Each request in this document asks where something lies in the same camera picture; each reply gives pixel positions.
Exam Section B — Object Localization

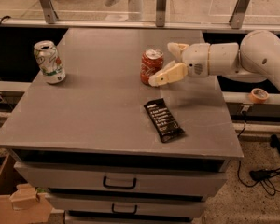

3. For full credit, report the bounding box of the top drawer black handle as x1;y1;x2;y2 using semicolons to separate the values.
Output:
103;176;137;190

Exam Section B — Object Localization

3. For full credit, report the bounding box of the roll of tan tape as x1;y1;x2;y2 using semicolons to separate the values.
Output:
248;88;269;104

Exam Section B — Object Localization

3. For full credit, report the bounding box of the left metal bracket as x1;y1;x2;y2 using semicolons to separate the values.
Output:
39;0;58;24

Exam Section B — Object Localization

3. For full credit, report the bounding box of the drawer black handle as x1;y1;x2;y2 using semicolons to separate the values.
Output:
111;203;138;215
103;176;137;190

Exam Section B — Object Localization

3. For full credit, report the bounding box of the metal bracket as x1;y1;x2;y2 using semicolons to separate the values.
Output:
155;0;167;27
39;0;58;24
229;0;250;29

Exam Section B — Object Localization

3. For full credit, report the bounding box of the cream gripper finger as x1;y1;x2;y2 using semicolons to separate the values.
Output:
148;61;188;87
167;42;189;60

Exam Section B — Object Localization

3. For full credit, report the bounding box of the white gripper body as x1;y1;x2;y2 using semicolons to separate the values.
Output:
182;43;210;77

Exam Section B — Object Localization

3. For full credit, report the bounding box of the middle metal bracket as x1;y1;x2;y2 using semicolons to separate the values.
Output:
155;0;167;27

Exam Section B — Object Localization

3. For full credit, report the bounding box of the black bar on floor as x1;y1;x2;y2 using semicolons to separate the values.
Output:
270;134;280;155

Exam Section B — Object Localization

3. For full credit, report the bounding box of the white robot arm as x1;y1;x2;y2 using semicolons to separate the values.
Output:
148;30;280;91

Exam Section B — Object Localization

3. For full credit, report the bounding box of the black power adapter with cable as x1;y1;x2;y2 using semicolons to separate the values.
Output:
236;162;280;197

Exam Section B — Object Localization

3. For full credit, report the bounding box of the cardboard box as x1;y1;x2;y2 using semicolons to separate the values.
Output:
0;155;52;224

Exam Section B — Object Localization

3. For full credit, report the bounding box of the grey drawer cabinet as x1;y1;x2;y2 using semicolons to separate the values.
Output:
0;28;243;224

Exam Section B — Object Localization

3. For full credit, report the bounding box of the right metal bracket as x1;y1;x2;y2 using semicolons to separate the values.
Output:
229;0;250;29

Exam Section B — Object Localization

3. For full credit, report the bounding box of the red coke can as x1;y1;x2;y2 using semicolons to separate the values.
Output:
140;49;163;85

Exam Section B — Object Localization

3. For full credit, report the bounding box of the black rxbar chocolate bar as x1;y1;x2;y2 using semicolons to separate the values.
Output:
144;98;185;143

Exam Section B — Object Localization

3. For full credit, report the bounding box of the white green soda can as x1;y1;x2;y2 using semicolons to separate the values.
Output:
34;40;65;84

